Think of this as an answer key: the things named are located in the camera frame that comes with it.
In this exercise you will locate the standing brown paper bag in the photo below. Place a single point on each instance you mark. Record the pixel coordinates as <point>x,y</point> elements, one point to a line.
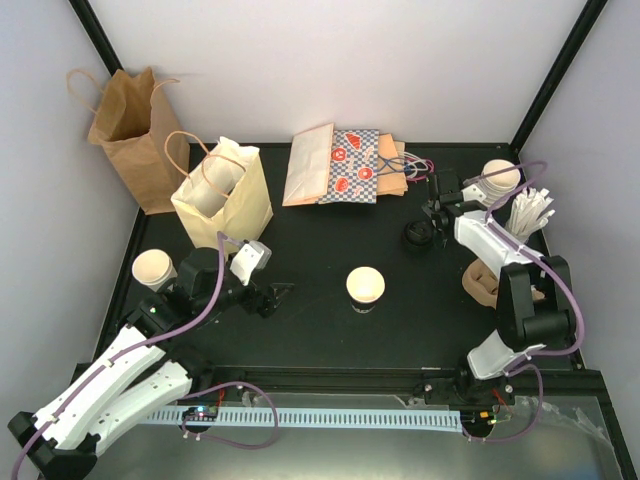
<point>132,123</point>

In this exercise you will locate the blue checkered paper bag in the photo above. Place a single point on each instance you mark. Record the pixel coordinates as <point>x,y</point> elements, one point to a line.
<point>353,167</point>

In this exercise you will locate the light blue slotted cable duct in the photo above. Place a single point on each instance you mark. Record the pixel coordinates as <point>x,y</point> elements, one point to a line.
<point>321,418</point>

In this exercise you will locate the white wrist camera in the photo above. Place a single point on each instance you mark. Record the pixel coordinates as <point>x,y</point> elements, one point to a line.
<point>251,257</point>
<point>473,193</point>

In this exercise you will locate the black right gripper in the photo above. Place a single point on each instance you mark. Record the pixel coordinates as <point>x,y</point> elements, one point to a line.
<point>428,208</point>

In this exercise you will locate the left stack of paper cups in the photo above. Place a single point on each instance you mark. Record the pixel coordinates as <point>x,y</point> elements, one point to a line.
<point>153,268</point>

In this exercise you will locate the small circuit board with LEDs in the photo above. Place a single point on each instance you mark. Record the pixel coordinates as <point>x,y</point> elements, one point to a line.
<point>200,413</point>

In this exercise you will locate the black frame post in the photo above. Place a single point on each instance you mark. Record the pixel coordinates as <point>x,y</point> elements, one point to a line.
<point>578,34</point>
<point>97,35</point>

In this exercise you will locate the glass of wrapped stirrers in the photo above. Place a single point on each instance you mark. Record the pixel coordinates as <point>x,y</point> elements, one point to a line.
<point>530,212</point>

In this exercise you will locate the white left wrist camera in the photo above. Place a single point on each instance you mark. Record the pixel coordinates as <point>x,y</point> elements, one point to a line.
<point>251,257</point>

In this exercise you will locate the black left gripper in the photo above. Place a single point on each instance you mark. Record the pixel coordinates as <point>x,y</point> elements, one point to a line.
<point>254,305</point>

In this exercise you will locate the black right frame post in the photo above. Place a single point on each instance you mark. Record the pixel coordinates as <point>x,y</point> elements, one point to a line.
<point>578,34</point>

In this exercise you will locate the cream paper bag with handles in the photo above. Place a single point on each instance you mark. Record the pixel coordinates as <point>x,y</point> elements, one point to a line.
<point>226,193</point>

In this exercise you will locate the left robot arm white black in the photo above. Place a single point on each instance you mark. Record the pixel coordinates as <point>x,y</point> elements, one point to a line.
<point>145,367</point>

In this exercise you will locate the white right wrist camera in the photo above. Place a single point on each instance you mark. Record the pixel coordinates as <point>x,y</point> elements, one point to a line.
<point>473,193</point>

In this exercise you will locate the white flat paper bag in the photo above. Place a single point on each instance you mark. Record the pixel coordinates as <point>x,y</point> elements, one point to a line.
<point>309,166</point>

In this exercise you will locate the stack of white paper cups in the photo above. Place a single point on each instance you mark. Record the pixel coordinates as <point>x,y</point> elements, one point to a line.
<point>498,178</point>

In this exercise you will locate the black left frame post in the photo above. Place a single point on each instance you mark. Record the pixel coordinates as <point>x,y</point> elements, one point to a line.
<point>97,35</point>

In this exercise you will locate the brown flat paper bag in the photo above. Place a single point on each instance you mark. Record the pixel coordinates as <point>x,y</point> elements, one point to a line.
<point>391,179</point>

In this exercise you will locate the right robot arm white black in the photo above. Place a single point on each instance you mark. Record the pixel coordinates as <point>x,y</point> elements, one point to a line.
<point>537,313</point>

